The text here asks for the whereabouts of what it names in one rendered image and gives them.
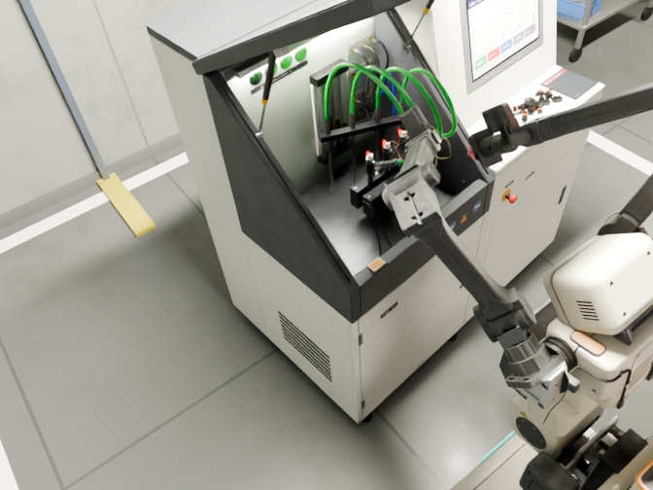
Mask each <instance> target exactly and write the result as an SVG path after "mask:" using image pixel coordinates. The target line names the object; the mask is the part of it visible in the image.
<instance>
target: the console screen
mask: <svg viewBox="0 0 653 490"><path fill-rule="evenodd" d="M459 5H460V17H461V28H462V38H463V50H464V71H465V82H466V93H467V94H469V93H470V92H472V91H473V90H475V89H476V88H478V87H480V86H481V85H483V84H484V83H485V82H487V81H488V80H490V79H491V78H493V77H494V76H495V75H496V74H498V73H499V72H501V71H502V70H504V69H505V68H506V67H508V66H509V65H511V64H512V63H514V62H515V61H517V60H518V59H520V58H521V57H523V56H524V55H526V54H527V53H529V52H530V51H532V50H533V49H535V48H536V47H538V46H539V45H541V44H542V43H543V0H459Z"/></svg>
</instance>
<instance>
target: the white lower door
mask: <svg viewBox="0 0 653 490"><path fill-rule="evenodd" d="M483 217H484V216H482V217H481V218H480V219H478V220H477V221H476V222H475V223H474V224H472V225H471V226H470V227H469V228H467V229H466V230H465V231H464V232H463V233H461V234H460V235H459V236H458V237H459V238H460V240H461V241H462V243H463V244H464V246H465V247H466V248H467V249H468V250H469V252H470V253H471V254H472V255H473V257H474V258H476V253H477V248H478V242H479V237H480V232H481V227H482V223H483ZM468 294H469V292H468V291H467V289H466V288H465V287H464V286H463V285H462V284H461V282H460V281H459V280H458V279H457V278H456V277H455V276H454V275H453V273H452V272H451V271H450V270H449V269H448V268H447V267H446V265H445V264H444V263H443V262H442V261H441V260H440V259H439V258H438V256H437V255H435V256H434V257H433V258H431V259H430V260H429V261H428V262H426V263H425V264H424V265H423V266H422V267H420V268H419V269H418V270H417V271H416V272H414V273H413V274H412V275H411V276H410V277H408V278H407V279H406V280H405V281H404V282H402V283H401V284H400V285H399V286H398V287H396V288H395V289H394V290H393V291H392V292H390V293H389V294H388V295H387V296H386V297H384V298H383V299H382V300H381V301H379V302H378V303H377V304H376V305H375V306H373V307H372V308H371V309H370V310H369V311H367V312H366V313H365V314H364V315H363V316H361V317H360V318H359V319H358V331H359V352H360V374H361V415H362V416H364V414H365V413H366V412H367V411H368V410H369V409H370V408H371V407H373V406H374V405H375V404H377V403H378V402H379V401H380V400H381V399H382V398H383V397H384V396H385V395H386V394H387V393H389V392H390V391H391V390H392V389H393V388H394V386H395V385H396V384H397V383H398V382H399V381H400V380H401V379H403V378H404V377H405V376H406V375H407V374H408V373H409V372H410V371H411V370H412V369H413V368H414V367H415V366H416V365H418V364H419V363H420V362H421V361H422V360H423V359H424V358H425V357H426V356H427V355H428V354H429V353H430V352H431V351H433V350H434V349H435V348H436V347H437V346H438V345H439V344H440V343H441V342H442V341H443V340H444V339H445V338H446V337H447V336H449V335H450V334H451V333H452V332H453V331H454V330H455V329H456V328H457V327H458V326H459V325H460V324H461V323H463V322H464V314H465V309H466V304H467V299H468Z"/></svg>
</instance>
